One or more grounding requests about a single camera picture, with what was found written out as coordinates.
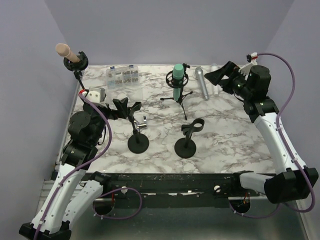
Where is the black mic stand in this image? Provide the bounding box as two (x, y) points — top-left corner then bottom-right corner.
(174, 118), (205, 159)

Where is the white microphone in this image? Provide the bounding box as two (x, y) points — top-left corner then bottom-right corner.
(210, 64), (220, 96)

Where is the beige microphone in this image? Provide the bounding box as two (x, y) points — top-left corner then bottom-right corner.
(55, 43), (80, 63)

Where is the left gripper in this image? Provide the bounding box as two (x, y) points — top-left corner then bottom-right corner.
(91, 94), (128, 145)

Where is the black tall shock mount stand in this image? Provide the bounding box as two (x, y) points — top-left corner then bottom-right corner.
(63, 51), (89, 90)

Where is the teal microphone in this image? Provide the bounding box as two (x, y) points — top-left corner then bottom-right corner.
(172, 63), (185, 101)

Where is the clear plastic screw box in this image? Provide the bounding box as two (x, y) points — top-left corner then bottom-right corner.
(106, 65), (140, 89)

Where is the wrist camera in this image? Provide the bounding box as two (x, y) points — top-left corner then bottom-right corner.
(82, 87), (106, 104)
(239, 52), (258, 76)

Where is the small chrome metal block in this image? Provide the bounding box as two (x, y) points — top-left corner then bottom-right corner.
(134, 116), (148, 132)

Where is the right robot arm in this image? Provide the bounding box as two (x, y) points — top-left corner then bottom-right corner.
(204, 61), (319, 204)

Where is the black white-mic stand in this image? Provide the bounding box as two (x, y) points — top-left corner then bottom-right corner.
(127, 102), (150, 154)

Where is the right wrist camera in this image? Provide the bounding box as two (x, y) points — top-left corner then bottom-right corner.
(239, 52), (258, 76)

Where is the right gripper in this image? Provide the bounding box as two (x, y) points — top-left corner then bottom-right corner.
(205, 60), (253, 99)

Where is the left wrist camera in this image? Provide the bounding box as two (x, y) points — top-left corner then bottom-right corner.
(82, 87), (106, 104)

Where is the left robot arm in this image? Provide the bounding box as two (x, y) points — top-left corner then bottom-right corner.
(19, 98), (129, 240)

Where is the black tripod shock mount stand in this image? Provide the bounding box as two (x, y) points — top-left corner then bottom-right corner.
(160, 63), (193, 120)

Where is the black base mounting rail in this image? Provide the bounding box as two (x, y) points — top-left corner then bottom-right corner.
(83, 173), (259, 209)

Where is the grey metal microphone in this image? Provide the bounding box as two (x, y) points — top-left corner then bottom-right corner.
(194, 67), (209, 101)

